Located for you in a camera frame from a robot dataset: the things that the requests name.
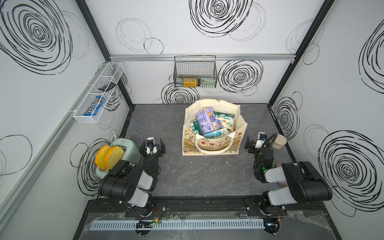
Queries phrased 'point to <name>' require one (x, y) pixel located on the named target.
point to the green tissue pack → (195, 127)
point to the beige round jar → (279, 142)
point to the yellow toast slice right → (113, 155)
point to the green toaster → (131, 153)
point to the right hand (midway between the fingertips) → (259, 138)
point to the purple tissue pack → (207, 121)
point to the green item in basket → (209, 82)
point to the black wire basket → (195, 71)
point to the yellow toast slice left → (100, 157)
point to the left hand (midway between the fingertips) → (151, 140)
